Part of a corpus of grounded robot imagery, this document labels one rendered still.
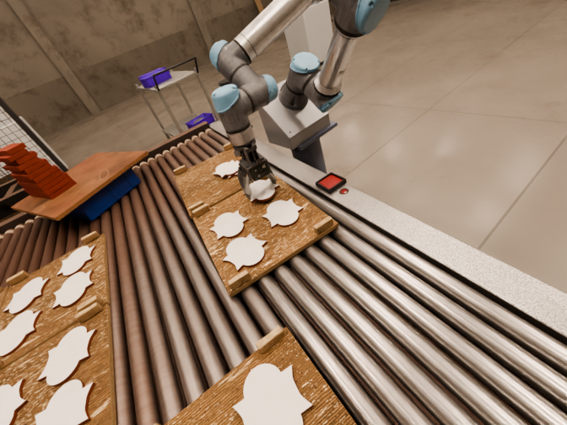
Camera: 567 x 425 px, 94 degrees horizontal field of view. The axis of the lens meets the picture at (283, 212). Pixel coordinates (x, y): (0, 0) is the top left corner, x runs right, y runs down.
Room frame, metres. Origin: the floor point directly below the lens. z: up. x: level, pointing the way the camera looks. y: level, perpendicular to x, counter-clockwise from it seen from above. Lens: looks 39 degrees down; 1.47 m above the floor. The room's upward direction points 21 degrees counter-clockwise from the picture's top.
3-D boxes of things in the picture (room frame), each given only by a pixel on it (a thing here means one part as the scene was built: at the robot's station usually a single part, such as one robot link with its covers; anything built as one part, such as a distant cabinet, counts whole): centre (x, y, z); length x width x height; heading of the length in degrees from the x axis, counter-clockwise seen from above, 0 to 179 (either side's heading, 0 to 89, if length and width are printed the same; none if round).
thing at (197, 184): (1.08, 0.22, 0.93); 0.41 x 0.35 x 0.02; 15
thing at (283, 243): (0.68, 0.09, 0.93); 0.41 x 0.35 x 0.02; 17
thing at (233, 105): (0.77, 0.03, 1.26); 0.09 x 0.08 x 0.11; 119
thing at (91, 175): (1.37, 0.90, 1.03); 0.50 x 0.50 x 0.02; 51
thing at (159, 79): (4.26, 0.86, 0.57); 1.21 x 0.70 x 1.14; 22
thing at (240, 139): (0.78, 0.03, 1.18); 0.08 x 0.08 x 0.05
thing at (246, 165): (0.77, 0.04, 1.10); 0.09 x 0.08 x 0.12; 17
